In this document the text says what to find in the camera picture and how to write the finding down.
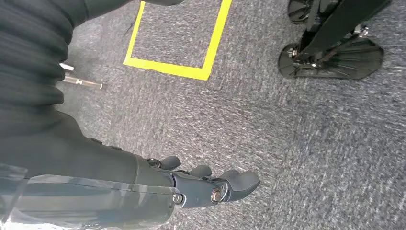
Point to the black robot leg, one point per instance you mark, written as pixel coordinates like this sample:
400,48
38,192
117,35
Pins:
345,19

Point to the silver metal rod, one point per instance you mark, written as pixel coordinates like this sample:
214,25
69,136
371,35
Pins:
85,83

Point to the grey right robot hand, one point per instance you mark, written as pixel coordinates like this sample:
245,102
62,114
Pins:
79,177

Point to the black robot foot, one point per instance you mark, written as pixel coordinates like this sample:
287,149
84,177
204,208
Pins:
355,60
298,11

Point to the yellow floor tape square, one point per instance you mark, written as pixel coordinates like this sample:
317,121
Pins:
165,69

